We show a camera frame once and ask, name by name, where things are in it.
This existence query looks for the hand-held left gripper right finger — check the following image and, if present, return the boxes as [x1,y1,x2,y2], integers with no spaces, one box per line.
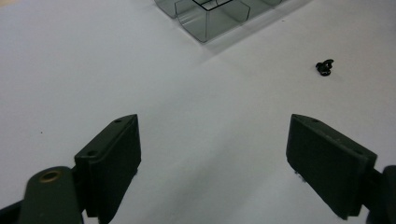
[285,113,378,221]

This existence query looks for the clear plastic compartment box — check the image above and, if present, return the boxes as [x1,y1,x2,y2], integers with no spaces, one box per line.
[153,0,292,44]

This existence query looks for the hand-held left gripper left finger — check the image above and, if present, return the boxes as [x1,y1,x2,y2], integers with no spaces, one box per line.
[74,113,142,224]

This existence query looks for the small black plastic clip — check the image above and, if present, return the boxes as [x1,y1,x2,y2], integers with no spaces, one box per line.
[315,58,335,77]

